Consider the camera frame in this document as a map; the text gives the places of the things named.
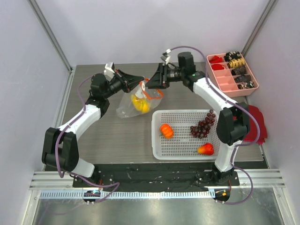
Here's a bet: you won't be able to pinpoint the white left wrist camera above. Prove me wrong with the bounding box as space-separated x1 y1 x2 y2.
104 62 115 79

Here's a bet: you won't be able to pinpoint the red cloth piece upper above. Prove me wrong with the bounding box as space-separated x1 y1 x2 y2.
209 55 223 64

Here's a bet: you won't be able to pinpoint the folded red cloth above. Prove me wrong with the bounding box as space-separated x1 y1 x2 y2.
242 104 268 144

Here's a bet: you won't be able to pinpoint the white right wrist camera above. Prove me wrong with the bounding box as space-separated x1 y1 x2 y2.
160 49 171 65

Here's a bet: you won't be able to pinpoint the yellow striped rolled cloth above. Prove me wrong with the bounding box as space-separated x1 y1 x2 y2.
227 58 246 68

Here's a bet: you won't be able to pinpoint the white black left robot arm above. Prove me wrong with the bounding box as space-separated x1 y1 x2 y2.
42 69 144 187

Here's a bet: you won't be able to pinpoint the red toy pepper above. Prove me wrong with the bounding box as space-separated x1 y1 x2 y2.
195 143 214 156

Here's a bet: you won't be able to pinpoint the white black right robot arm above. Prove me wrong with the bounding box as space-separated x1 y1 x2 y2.
146 51 250 185

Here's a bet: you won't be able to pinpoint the red cloth piece lower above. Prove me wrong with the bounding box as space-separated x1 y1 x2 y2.
211 64 225 70

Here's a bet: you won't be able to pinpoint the dark brown rolled cloth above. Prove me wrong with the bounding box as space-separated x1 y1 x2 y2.
231 65 247 76

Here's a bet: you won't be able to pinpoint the white slotted cable duct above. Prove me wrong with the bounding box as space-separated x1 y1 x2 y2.
39 189 215 200

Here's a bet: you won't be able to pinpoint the aluminium frame rail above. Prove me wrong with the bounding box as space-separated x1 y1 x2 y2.
27 0 75 74

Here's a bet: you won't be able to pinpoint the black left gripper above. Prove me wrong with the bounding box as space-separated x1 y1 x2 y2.
103 69 144 99

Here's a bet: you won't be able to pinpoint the yellow toy banana bunch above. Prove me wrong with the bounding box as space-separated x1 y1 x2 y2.
131 95 150 114

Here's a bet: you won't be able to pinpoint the white perforated plastic basket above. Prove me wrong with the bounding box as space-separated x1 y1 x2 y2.
151 109 220 161

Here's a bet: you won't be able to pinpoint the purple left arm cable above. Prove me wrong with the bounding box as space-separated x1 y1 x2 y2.
55 77 120 203

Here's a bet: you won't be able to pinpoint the pink compartment tray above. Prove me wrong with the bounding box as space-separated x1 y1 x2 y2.
206 51 259 97

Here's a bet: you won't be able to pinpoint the dark patterned rolled cloth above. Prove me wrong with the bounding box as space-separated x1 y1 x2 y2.
234 75 251 83

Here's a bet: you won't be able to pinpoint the clear zip bag orange zipper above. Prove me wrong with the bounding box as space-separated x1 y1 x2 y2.
116 79 164 119

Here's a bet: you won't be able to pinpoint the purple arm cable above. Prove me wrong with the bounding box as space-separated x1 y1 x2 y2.
55 77 120 203
170 45 261 205

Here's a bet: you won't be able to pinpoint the orange toy pumpkin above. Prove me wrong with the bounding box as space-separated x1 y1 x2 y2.
159 124 174 139

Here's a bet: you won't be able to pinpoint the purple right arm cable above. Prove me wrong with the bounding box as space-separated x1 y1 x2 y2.
170 45 261 205

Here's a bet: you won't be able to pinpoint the red cloth piece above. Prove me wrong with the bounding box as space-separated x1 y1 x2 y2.
211 64 225 70
209 55 223 64

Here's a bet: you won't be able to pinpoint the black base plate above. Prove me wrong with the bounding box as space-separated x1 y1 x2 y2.
73 162 240 193

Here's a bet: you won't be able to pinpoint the dark dotted rolled cloth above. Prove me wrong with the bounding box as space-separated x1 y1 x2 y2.
237 81 254 90

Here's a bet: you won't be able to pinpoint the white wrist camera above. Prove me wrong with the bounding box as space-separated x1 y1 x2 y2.
160 49 171 65
104 62 115 79

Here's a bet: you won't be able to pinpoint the black floral rolled cloth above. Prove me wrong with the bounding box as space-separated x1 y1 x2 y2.
224 51 241 62

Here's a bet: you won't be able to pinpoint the dark red toy grapes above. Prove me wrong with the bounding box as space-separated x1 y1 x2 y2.
190 109 217 139

